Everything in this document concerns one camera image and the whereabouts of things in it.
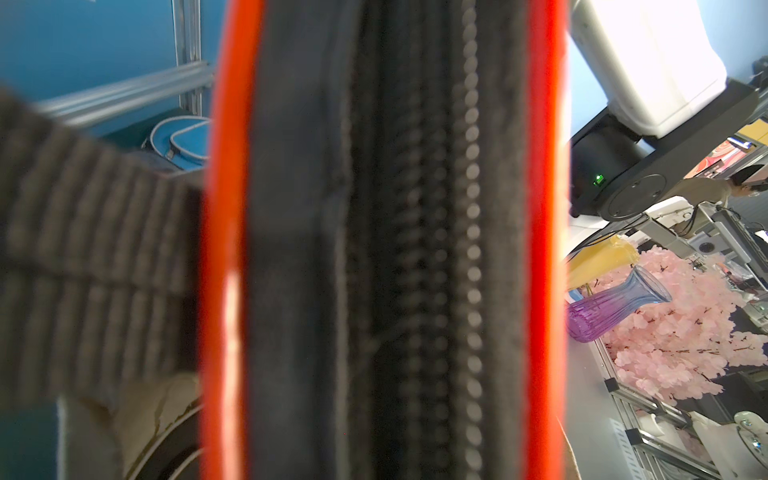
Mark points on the black red ping pong case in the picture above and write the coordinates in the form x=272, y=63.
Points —
x=369, y=282

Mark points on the blue paddle case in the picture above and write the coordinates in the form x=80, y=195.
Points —
x=182, y=140

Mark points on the beige canvas tote bag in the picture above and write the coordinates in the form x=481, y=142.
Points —
x=143, y=430

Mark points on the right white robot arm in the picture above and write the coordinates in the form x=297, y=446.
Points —
x=670, y=102

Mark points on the purple glass vase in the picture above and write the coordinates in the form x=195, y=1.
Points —
x=591, y=317

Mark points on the pink artificial blossom bunch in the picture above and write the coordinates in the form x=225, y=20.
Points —
x=676, y=350

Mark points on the aluminium back frame rail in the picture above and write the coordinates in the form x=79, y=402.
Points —
x=185, y=82

